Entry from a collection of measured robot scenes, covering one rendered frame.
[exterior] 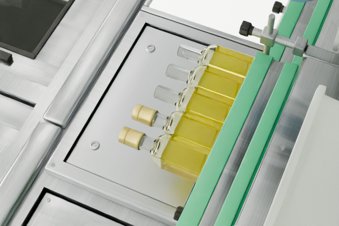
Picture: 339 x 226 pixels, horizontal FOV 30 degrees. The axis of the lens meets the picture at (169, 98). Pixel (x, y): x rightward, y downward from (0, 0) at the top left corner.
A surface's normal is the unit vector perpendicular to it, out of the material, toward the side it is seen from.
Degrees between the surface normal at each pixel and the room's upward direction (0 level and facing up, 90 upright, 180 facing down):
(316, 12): 90
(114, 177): 90
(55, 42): 90
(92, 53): 90
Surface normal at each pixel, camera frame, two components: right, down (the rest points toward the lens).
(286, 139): -0.04, -0.52
